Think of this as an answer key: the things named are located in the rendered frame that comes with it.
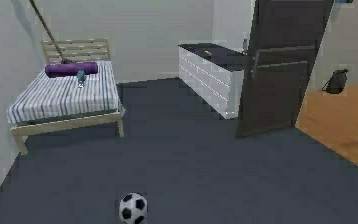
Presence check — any white dresser with black top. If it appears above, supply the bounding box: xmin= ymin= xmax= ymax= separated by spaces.
xmin=178 ymin=43 xmax=252 ymax=120

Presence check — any teal bottle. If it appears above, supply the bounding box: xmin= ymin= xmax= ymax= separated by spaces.
xmin=76 ymin=69 xmax=87 ymax=90

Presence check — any black and white soccer ball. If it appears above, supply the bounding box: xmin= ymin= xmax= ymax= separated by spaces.
xmin=118 ymin=192 xmax=149 ymax=224

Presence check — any dark brown room door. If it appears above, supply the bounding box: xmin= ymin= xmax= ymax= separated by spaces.
xmin=235 ymin=0 xmax=335 ymax=139

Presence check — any purple pillow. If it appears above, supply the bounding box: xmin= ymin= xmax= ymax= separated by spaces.
xmin=44 ymin=61 xmax=99 ymax=79

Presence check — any wooden bed with striped sheet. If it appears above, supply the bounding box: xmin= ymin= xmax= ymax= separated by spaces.
xmin=6 ymin=38 xmax=127 ymax=156

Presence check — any black backpack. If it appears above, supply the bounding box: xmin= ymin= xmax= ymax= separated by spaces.
xmin=321 ymin=68 xmax=350 ymax=95

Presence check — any grey door handle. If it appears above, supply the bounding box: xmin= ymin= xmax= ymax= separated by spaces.
xmin=249 ymin=53 xmax=260 ymax=80

